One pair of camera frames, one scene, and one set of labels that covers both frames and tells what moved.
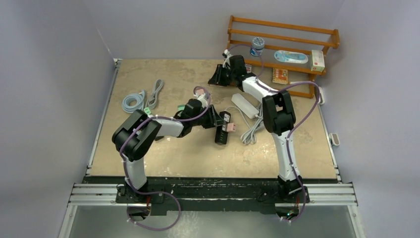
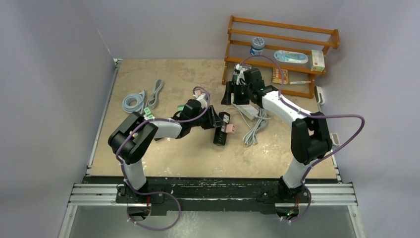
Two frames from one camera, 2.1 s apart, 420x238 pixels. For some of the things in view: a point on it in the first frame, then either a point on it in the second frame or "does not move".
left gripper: [214, 119] does not move
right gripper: [217, 79] → [232, 88]
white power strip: [244, 105] does not move
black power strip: [221, 135] does not move
